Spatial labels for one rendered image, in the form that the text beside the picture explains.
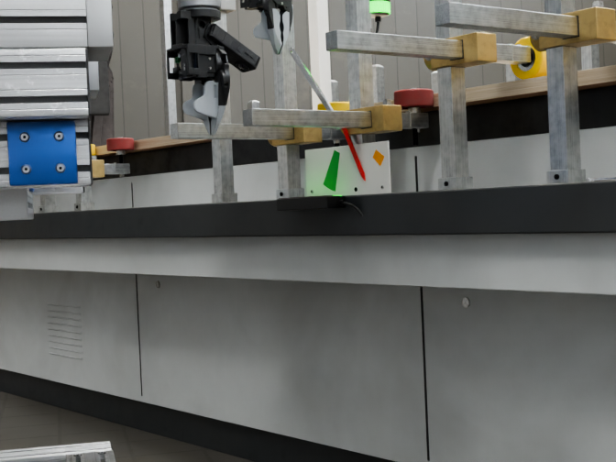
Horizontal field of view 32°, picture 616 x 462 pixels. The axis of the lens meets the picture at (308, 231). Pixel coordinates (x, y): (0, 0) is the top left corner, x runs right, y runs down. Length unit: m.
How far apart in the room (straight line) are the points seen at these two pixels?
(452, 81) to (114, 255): 1.39
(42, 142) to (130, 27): 7.74
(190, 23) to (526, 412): 0.99
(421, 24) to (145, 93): 2.51
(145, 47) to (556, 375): 7.39
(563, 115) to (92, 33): 0.76
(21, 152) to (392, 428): 1.26
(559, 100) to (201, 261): 1.17
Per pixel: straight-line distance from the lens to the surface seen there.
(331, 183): 2.20
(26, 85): 1.47
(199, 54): 1.87
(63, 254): 3.35
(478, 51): 1.91
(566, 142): 1.78
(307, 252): 2.31
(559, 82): 1.80
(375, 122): 2.09
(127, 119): 9.12
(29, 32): 1.48
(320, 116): 2.02
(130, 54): 9.19
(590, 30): 1.76
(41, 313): 4.02
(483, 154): 2.20
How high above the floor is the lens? 0.68
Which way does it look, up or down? 1 degrees down
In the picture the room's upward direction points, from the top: 3 degrees counter-clockwise
